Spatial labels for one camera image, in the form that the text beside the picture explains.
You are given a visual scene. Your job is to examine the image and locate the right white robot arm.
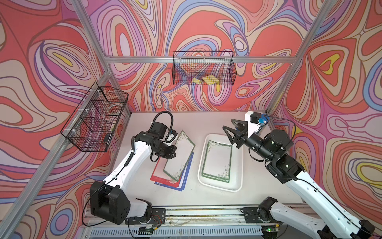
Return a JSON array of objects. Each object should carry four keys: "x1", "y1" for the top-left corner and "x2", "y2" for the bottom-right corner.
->
[{"x1": 222, "y1": 119, "x2": 375, "y2": 239}]

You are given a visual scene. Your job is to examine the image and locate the aluminium frame rail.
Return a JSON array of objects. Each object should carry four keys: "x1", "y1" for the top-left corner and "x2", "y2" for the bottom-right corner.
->
[{"x1": 104, "y1": 56, "x2": 297, "y2": 63}]

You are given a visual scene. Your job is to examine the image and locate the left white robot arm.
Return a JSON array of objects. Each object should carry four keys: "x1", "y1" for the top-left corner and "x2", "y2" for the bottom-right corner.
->
[{"x1": 89, "y1": 131, "x2": 177, "y2": 225}]

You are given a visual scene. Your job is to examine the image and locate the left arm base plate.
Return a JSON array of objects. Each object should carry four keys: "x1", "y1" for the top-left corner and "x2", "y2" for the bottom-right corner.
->
[{"x1": 125, "y1": 208, "x2": 166, "y2": 226}]

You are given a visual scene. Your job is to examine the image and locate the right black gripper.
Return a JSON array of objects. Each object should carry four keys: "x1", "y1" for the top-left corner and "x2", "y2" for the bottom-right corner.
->
[{"x1": 222, "y1": 119, "x2": 275, "y2": 162}]

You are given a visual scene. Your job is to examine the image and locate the black wire basket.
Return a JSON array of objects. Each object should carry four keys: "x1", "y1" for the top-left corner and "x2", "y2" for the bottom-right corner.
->
[
  {"x1": 60, "y1": 83, "x2": 128, "y2": 152},
  {"x1": 172, "y1": 50, "x2": 237, "y2": 85}
]

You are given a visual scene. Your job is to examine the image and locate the white plastic storage tray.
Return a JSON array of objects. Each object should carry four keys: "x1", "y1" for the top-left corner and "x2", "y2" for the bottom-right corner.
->
[{"x1": 198, "y1": 133, "x2": 244, "y2": 193}]

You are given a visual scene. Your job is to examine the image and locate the left black wire basket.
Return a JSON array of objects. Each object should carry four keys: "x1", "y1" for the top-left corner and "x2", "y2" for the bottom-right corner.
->
[{"x1": 60, "y1": 83, "x2": 128, "y2": 152}]

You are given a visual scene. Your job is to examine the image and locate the green bordered stationery sheet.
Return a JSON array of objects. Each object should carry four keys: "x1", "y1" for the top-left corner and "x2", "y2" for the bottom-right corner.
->
[{"x1": 163, "y1": 130, "x2": 196, "y2": 181}]

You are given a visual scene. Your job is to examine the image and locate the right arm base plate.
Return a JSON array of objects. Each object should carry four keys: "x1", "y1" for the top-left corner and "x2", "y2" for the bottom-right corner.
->
[{"x1": 240, "y1": 207, "x2": 271, "y2": 223}]

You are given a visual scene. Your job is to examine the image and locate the back black wire basket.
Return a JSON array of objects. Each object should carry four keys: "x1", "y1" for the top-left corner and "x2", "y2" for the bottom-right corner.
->
[{"x1": 172, "y1": 50, "x2": 237, "y2": 85}]

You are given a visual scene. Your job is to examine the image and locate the yellow sticky note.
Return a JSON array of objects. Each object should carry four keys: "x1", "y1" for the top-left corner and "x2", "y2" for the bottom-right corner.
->
[{"x1": 203, "y1": 75, "x2": 220, "y2": 85}]

